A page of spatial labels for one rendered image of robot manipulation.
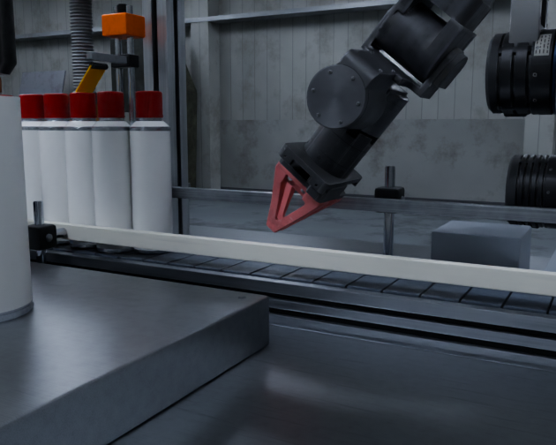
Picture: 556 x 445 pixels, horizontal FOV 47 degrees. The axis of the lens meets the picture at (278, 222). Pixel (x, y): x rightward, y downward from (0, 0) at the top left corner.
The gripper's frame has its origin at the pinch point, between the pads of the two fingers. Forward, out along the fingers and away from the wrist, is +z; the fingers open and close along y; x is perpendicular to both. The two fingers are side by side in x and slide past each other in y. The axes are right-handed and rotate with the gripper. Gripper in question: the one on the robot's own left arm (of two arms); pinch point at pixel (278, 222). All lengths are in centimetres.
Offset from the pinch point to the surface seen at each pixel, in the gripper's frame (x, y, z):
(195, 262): -4.6, 1.5, 10.7
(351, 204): 4.4, -4.0, -6.2
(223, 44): -442, -735, 200
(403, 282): 14.8, -0.4, -5.1
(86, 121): -28.8, 0.2, 8.9
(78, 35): -45.0, -9.8, 5.8
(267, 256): 2.6, 3.8, 2.0
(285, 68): -341, -733, 166
